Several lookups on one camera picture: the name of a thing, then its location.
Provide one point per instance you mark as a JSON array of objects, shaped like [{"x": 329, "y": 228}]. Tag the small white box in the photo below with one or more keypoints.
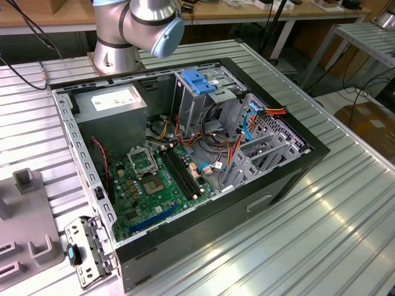
[{"x": 263, "y": 4}]

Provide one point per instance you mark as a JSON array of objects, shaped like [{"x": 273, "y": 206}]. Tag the black open PC case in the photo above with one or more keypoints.
[{"x": 200, "y": 234}]

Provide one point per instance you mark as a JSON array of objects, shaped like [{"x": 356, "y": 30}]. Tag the grey parts rack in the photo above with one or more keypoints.
[{"x": 27, "y": 216}]

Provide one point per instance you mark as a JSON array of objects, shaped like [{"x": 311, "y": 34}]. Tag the black case fan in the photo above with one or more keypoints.
[{"x": 100, "y": 168}]

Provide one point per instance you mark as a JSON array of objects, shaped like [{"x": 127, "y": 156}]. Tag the metal optical drive cage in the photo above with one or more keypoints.
[{"x": 191, "y": 108}]

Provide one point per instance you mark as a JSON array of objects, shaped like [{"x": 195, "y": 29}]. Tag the green motherboard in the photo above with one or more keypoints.
[{"x": 172, "y": 200}]

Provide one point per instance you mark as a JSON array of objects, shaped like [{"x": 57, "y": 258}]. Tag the black intrusion switch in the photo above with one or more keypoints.
[{"x": 98, "y": 193}]

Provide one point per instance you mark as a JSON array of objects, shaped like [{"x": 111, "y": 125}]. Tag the CPU socket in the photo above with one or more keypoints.
[{"x": 152, "y": 185}]

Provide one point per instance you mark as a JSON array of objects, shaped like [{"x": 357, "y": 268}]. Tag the blue plastic drive latch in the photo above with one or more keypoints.
[{"x": 197, "y": 81}]

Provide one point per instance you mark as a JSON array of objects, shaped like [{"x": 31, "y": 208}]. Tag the black latch blue button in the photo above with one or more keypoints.
[{"x": 72, "y": 254}]

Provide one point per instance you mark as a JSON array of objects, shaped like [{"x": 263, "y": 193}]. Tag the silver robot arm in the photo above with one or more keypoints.
[{"x": 111, "y": 27}]

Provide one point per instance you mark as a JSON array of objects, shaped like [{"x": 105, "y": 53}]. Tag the metal slat side table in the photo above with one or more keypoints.
[{"x": 364, "y": 40}]

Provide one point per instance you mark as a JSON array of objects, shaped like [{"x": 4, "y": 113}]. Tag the metal expansion slot retainer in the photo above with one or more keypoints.
[{"x": 92, "y": 246}]

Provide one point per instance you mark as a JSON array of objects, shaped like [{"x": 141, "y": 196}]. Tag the black RAM slot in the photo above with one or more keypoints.
[
  {"x": 175, "y": 174},
  {"x": 183, "y": 171},
  {"x": 186, "y": 170},
  {"x": 179, "y": 173}
]

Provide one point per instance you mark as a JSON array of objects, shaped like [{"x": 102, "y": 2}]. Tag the blue expansion slot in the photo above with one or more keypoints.
[{"x": 154, "y": 218}]

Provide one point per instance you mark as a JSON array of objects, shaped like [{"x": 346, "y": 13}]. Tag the grey power supply unit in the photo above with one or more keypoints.
[{"x": 111, "y": 129}]

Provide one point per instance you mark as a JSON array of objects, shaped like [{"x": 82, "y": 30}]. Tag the small black device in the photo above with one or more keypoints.
[{"x": 351, "y": 3}]

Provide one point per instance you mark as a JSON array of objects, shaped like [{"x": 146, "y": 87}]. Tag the metal disk bay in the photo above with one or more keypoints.
[{"x": 247, "y": 175}]

